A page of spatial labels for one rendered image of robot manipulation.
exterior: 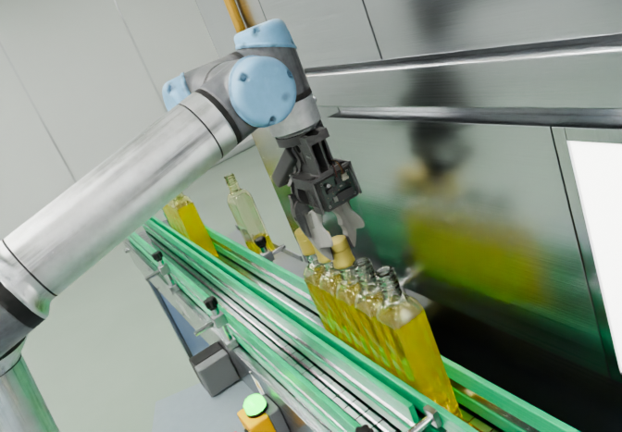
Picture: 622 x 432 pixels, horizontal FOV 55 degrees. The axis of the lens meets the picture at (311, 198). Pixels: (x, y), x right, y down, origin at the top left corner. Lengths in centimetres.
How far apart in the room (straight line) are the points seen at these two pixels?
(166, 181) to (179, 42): 625
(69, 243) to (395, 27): 50
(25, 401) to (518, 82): 67
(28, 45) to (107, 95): 86
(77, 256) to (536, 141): 49
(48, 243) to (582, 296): 59
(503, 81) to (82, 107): 608
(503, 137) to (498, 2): 15
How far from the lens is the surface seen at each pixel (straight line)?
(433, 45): 80
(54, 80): 659
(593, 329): 81
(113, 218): 62
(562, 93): 66
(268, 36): 81
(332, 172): 84
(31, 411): 81
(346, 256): 94
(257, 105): 63
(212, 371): 147
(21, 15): 662
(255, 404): 123
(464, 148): 79
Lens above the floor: 155
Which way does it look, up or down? 19 degrees down
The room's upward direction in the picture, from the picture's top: 22 degrees counter-clockwise
